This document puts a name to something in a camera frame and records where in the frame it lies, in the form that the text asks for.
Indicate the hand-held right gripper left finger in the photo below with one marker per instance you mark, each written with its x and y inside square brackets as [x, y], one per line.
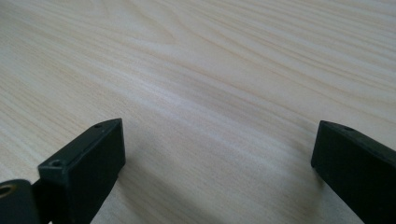
[81, 168]

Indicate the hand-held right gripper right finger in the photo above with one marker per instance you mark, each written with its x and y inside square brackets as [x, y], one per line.
[358, 165]

